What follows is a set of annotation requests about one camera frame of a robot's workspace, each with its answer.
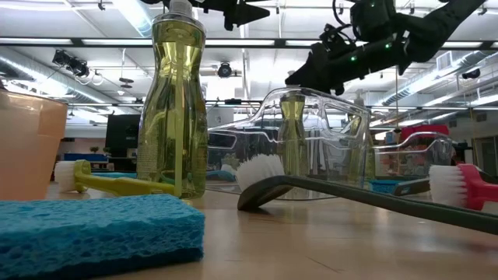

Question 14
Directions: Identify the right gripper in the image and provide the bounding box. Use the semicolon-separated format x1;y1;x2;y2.
285;36;408;96

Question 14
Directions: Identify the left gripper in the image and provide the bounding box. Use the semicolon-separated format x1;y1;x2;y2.
192;0;272;32

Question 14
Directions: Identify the grey round-headed dish brush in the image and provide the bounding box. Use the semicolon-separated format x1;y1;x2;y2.
235;153;498;236

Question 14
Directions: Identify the dark blue scrub sponge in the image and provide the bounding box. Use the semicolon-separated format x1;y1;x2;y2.
367;178;404;195

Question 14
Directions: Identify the slim dark grey dish brush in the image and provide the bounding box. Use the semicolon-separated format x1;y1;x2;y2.
391;177;432;197

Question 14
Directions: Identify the red dish brush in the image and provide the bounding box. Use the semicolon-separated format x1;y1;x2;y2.
428;163;498;212

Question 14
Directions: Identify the yellow-green dish brush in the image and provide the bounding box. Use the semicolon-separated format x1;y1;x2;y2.
53;159;177;198

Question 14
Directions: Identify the clear plastic bin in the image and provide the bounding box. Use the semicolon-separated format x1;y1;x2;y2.
205;86;373;201
371;131;454;182

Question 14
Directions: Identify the red box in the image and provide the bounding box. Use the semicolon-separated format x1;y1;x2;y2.
399;124;451;142

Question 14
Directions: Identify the black ceiling device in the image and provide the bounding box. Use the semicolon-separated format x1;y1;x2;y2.
461;67;482;81

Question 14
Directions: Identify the black monitor screen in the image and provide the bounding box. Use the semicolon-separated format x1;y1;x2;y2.
104;114;141;150

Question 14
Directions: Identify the overhead beam with lights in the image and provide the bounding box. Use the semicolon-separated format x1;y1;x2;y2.
0;37;498;50

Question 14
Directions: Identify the black track light cluster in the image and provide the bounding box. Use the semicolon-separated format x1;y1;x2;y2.
51;49;91;79

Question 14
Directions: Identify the light blue sponge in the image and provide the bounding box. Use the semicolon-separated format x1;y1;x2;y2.
91;171;139;180
0;193;206;280

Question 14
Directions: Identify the blue distant table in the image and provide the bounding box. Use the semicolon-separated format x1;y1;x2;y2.
64;152;110;163

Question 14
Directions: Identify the orange plastic bin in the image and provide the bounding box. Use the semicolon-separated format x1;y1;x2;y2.
0;89;69;201

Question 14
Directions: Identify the black overhead camera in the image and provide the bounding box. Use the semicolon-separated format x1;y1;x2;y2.
216;61;233;79

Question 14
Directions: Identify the silver ceiling duct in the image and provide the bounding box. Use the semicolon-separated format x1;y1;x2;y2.
110;0;155;40
0;46;117;106
381;49;498;107

